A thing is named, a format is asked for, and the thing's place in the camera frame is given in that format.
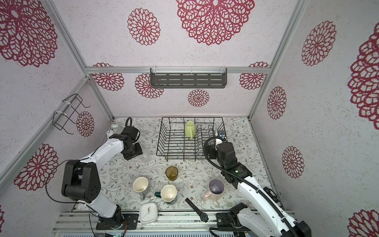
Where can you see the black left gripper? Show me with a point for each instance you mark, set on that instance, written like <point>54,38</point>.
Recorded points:
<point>139,152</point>

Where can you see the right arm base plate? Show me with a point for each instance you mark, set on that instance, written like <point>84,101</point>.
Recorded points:
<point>227,220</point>

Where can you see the pink lilac mug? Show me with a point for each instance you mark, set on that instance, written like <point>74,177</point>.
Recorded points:
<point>216,188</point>

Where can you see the clear glass cup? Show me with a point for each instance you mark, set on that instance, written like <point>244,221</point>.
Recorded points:
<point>145,158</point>

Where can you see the amber glass cup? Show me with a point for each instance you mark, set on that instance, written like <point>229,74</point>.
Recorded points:
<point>172,173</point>

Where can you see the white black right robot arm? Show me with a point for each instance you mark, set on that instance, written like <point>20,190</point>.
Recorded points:
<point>273,221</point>

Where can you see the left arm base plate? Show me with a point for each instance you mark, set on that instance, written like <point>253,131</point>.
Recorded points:
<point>125,220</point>

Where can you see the white square clock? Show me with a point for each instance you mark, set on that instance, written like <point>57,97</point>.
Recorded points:
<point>148,213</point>

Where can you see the light green mug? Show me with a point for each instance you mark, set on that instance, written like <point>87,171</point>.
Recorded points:
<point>190,129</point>

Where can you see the white twin-bell alarm clock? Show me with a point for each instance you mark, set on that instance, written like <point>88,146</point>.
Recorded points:
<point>113,129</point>

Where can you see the black wristwatch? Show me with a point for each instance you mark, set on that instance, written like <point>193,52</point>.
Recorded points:
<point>203,216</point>

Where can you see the grey cream mug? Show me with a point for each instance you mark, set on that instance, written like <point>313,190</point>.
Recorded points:
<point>141,186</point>

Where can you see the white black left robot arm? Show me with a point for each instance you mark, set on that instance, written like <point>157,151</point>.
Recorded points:
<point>81,182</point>

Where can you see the grey wall shelf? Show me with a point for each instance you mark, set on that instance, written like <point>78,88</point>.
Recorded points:
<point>188,79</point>

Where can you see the black wire wall holder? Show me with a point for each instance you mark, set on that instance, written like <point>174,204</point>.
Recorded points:
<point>72,108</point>

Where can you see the dark green cream mug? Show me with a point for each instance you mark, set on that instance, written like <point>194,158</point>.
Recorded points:
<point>168,194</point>

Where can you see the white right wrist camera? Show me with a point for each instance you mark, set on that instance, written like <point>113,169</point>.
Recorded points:
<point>221,136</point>

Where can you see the black wire dish rack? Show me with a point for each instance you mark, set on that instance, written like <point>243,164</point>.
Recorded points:
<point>183,138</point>

